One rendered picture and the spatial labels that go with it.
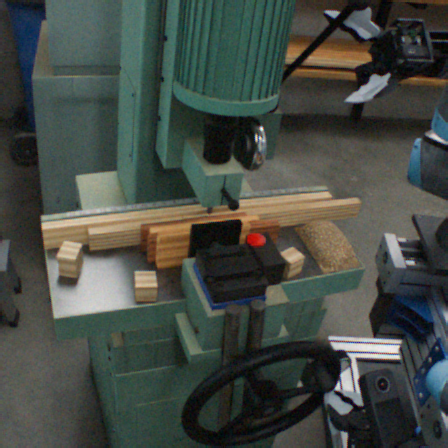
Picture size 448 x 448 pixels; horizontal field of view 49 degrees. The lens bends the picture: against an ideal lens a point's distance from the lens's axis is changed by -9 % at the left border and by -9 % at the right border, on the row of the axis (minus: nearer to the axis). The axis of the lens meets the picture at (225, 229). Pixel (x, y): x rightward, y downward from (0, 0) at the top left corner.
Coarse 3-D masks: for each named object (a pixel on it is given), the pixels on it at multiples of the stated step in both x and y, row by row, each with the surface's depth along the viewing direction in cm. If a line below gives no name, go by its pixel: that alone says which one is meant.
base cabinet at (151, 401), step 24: (96, 336) 126; (96, 360) 141; (216, 360) 104; (288, 360) 114; (96, 384) 170; (120, 384) 99; (144, 384) 101; (168, 384) 104; (192, 384) 107; (240, 384) 113; (288, 384) 121; (120, 408) 104; (144, 408) 107; (168, 408) 110; (216, 408) 116; (240, 408) 120; (120, 432) 111; (144, 432) 113; (168, 432) 117
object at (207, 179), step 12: (192, 144) 97; (192, 156) 95; (192, 168) 96; (204, 168) 90; (216, 168) 91; (228, 168) 91; (240, 168) 92; (192, 180) 97; (204, 180) 90; (216, 180) 90; (228, 180) 91; (240, 180) 92; (204, 192) 91; (216, 192) 92; (240, 192) 94; (204, 204) 93; (216, 204) 93
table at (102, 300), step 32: (96, 256) 94; (128, 256) 96; (64, 288) 87; (96, 288) 88; (128, 288) 89; (160, 288) 90; (288, 288) 97; (320, 288) 100; (352, 288) 104; (64, 320) 83; (96, 320) 85; (128, 320) 88; (160, 320) 90; (192, 352) 84
